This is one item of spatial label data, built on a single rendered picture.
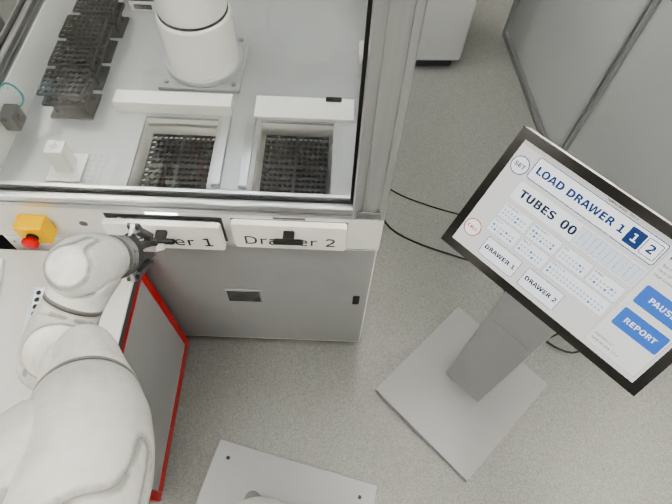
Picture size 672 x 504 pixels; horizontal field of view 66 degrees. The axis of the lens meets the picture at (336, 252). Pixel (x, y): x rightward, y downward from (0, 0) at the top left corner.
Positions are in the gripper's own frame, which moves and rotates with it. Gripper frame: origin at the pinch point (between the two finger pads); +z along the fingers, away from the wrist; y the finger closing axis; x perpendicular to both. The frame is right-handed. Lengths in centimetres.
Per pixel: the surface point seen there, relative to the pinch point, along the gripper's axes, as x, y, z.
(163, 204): -1.8, 10.3, 1.0
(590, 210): -95, 13, -18
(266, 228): -25.9, 5.3, 5.4
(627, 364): -104, -18, -21
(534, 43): -145, 100, 157
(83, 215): 20.0, 6.6, 6.6
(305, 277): -34.8, -10.3, 30.8
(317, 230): -38.6, 5.3, 5.4
